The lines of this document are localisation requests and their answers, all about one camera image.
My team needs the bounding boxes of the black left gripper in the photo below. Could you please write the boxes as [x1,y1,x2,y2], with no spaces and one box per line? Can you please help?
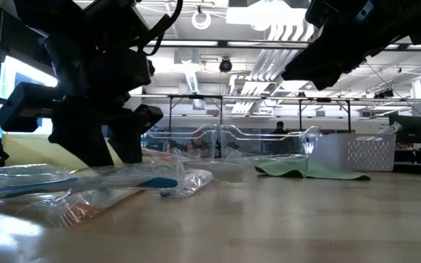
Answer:
[0,49,164,167]

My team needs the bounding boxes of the black computer monitor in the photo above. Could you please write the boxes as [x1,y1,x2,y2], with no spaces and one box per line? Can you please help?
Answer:
[388,114,421,145]

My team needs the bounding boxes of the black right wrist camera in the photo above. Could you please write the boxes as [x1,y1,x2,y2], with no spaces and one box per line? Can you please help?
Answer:
[304,0,376,29]

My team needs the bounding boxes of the orange toothbrush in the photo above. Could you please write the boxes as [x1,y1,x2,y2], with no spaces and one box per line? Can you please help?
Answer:
[15,188,142,229]

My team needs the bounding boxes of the white cable coil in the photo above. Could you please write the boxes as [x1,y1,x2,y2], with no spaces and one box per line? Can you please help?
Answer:
[191,5,213,31]

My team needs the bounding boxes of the yellow plastic bin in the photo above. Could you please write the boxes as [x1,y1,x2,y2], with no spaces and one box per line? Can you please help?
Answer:
[1,131,134,171]

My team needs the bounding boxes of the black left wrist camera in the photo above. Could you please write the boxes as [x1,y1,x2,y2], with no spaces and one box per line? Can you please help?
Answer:
[84,0,151,52]

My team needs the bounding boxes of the clear plastic bin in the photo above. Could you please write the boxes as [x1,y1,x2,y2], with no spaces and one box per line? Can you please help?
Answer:
[219,123,322,169]
[137,123,219,159]

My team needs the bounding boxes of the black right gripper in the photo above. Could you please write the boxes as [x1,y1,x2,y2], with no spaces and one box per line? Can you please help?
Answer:
[281,0,411,91]

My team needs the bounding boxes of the black background workstation frame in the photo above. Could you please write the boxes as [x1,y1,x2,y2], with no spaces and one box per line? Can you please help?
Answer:
[129,93,412,133]

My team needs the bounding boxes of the overhead LED light bar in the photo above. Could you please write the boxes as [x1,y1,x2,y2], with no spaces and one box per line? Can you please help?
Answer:
[146,37,421,52]

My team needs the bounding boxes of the blue toothbrush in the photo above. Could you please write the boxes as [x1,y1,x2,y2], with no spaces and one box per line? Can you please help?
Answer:
[0,164,179,202]
[159,148,214,199]

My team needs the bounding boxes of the purple toothbrush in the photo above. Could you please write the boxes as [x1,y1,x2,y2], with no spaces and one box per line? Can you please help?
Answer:
[376,121,403,135]

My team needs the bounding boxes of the green cloth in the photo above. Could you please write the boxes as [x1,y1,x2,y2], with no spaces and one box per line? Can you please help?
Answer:
[254,156,372,182]

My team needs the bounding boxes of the black ceiling camera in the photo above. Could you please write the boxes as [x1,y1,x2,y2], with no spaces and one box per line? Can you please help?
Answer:
[219,57,233,73]

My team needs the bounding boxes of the person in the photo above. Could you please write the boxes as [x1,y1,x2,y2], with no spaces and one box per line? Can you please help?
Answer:
[270,121,292,154]

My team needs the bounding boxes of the white perforated plastic basket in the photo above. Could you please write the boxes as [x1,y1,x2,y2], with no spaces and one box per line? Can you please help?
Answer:
[314,132,398,172]

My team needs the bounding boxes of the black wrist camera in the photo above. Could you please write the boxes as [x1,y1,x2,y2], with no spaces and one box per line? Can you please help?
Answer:
[304,0,376,29]
[84,0,151,52]

